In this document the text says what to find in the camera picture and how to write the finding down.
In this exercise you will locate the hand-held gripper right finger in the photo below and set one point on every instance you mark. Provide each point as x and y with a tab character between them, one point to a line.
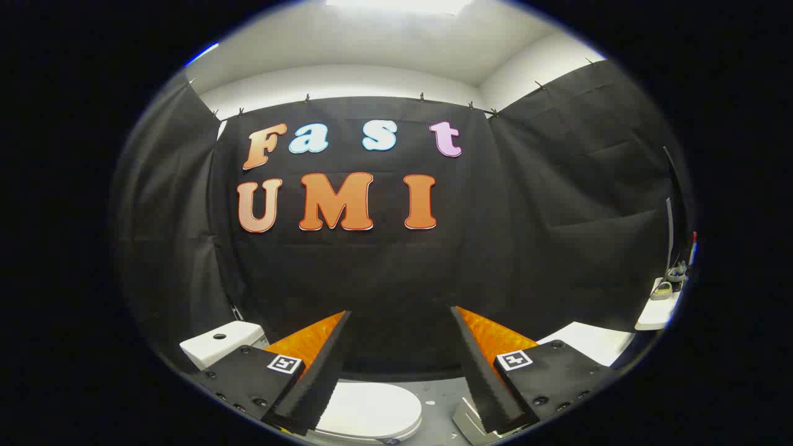
483	378

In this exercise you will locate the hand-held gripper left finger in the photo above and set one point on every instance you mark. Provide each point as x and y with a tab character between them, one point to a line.
322	371

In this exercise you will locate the white toilet lid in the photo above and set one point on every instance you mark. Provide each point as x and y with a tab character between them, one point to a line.
372	409

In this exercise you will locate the white ceramic toilet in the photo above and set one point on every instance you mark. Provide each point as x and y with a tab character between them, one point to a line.
217	350

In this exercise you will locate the grey-white panelled cabinet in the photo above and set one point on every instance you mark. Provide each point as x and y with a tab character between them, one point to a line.
588	342

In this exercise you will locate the black backdrop cloth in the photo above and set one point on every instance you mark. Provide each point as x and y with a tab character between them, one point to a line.
384	272

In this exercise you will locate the white side table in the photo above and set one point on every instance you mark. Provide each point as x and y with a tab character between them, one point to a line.
657	313

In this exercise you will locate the grey slipper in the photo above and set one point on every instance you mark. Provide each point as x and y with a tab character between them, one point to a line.
661	290

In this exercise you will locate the ceiling light panel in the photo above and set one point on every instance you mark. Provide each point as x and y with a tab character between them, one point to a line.
396	5

